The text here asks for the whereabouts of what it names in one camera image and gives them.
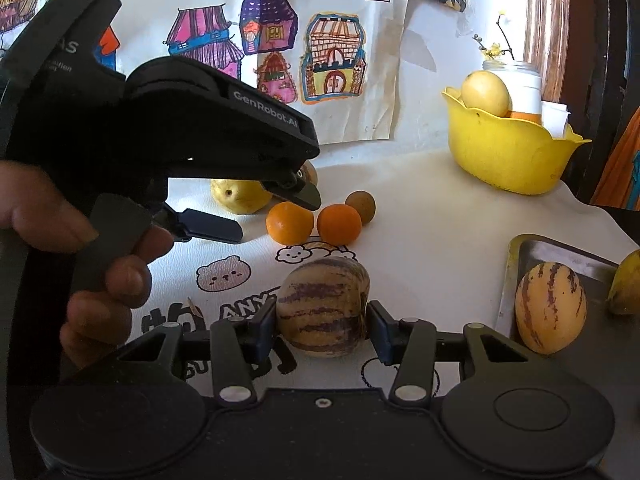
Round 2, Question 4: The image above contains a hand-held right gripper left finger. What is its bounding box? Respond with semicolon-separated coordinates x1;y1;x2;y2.
117;302;279;407

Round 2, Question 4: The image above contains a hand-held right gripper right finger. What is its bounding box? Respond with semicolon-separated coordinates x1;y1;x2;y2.
366;300;532;407

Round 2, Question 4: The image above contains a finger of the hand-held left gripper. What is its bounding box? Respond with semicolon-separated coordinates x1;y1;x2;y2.
261;176;323;212
166;208;245;245

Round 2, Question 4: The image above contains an orange tangerine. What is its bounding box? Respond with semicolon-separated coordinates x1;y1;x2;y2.
316;203;363;244
265;201;315;247

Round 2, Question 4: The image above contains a yellow-green pear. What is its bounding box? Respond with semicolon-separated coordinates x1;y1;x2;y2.
209;178;274;216

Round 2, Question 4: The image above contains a small brown kiwi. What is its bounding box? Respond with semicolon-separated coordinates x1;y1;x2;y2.
344;190;376;226

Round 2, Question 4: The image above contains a purple striped pepino melon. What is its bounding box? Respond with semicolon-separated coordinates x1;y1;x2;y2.
276;256;372;359

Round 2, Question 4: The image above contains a pale striped pepino melon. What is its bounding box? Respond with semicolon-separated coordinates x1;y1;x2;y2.
514;262;588;355

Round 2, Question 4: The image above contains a metal baking tray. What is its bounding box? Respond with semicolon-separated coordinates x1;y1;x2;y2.
495;234;640;388

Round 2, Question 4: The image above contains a large yellow-brown mango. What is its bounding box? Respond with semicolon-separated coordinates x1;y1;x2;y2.
607;250;640;316

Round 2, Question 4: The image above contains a person's left hand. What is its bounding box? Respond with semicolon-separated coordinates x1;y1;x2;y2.
0;164;174;369

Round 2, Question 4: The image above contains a white printed tablecloth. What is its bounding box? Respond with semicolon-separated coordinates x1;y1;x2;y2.
122;150;640;392

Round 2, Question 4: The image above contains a drawing of colourful houses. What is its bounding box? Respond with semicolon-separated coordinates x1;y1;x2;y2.
75;0;420;147

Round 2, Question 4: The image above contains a yellow plastic bowl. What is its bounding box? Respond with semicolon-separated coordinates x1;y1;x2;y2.
441;85;592;196

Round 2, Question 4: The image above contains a large pale yellow fruit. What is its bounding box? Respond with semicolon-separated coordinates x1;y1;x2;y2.
459;70;512;117

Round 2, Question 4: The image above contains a white jar with orange band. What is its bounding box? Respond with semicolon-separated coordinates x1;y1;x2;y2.
482;59;544;125

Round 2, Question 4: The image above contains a yellow flower twig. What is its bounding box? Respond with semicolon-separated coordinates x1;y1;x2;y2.
472;9;517;62

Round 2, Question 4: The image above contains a white paper box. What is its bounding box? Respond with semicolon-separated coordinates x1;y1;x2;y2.
540;100;572;139

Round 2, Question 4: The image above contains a painting of orange dress figure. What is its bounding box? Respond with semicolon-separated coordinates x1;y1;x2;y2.
589;105;640;212

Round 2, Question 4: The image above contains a black door panel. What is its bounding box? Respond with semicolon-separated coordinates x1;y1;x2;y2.
567;0;640;211

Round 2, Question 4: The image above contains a wall poster of laughing child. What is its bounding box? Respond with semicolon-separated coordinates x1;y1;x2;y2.
0;0;76;50

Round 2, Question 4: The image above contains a brown wooden door frame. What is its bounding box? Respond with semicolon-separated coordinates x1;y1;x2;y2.
521;0;572;105

